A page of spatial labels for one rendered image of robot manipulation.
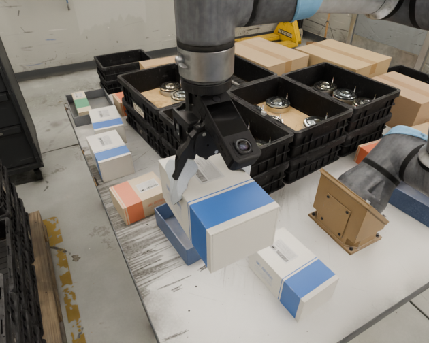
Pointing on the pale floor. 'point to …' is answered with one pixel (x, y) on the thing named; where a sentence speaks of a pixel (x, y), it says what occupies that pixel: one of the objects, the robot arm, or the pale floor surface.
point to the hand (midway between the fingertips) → (214, 192)
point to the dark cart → (8, 113)
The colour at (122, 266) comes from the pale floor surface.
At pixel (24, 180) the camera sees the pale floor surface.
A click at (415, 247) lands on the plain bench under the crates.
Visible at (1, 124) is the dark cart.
